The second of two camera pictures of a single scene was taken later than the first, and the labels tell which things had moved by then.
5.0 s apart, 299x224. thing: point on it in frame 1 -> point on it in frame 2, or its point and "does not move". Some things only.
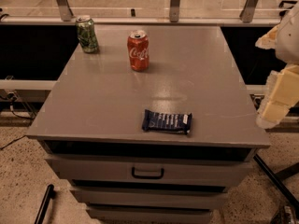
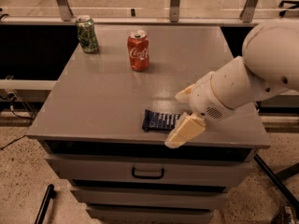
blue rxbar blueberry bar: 153,121 does not move
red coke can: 138,48 does not move
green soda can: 87,35 does not move
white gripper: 289,41 -> 205,99
